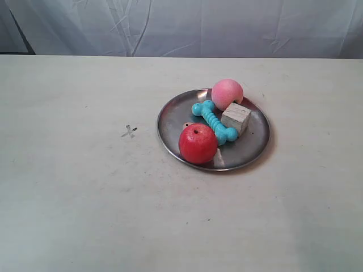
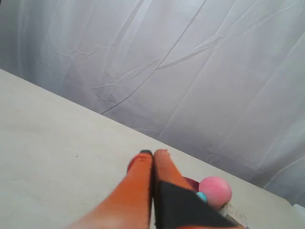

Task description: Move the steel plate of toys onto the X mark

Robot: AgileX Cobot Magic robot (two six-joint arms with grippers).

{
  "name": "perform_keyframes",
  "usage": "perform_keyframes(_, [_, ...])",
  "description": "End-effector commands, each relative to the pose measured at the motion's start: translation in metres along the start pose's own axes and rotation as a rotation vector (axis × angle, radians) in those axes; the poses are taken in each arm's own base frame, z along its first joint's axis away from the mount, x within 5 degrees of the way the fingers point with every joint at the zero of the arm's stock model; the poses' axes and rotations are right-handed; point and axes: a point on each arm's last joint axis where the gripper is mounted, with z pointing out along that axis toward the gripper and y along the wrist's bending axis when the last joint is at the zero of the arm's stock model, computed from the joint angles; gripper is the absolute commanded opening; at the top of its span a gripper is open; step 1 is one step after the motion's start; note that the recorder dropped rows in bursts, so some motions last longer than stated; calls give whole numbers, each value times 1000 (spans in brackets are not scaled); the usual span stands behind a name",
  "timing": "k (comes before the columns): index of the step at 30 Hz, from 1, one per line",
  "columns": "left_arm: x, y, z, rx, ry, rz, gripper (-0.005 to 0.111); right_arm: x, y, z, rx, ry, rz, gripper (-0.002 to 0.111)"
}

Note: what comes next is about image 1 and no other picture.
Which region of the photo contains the round metal plate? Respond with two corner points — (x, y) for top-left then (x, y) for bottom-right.
(157, 88), (274, 172)

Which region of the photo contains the red toy apple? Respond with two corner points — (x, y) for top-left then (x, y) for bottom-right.
(179, 123), (218, 165)

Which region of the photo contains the teal toy bone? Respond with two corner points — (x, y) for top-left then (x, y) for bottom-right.
(191, 100), (239, 146)

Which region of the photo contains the whitewashed wooden block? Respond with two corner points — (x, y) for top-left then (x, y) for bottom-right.
(221, 103), (251, 136)

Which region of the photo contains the pink toy peach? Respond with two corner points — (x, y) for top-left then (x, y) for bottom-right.
(212, 79), (243, 111)

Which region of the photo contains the white backdrop cloth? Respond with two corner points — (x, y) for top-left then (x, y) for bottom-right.
(1, 1), (362, 59)

